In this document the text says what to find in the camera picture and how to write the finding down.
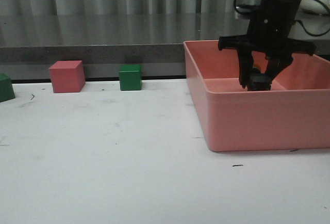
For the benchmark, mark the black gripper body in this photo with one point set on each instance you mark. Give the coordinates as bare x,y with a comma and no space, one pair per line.
268,32

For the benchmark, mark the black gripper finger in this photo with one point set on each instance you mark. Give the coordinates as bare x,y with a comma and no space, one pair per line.
276,64
246,61

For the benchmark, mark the yellow mushroom push button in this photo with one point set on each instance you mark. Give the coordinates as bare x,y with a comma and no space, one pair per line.
258,81

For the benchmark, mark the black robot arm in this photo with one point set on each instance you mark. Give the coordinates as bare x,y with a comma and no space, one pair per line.
260,57

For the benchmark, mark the pink plastic bin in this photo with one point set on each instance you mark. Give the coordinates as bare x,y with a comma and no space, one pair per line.
294,114

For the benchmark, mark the green cube block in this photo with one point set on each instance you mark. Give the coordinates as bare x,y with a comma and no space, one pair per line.
130,77

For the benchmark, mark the pink cube block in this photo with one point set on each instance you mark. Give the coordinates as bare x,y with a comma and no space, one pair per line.
67,76

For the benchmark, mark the grey stone counter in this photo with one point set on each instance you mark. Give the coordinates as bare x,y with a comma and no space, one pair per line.
30,45

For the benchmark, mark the green block at left edge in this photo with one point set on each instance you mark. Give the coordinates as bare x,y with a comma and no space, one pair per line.
6,88

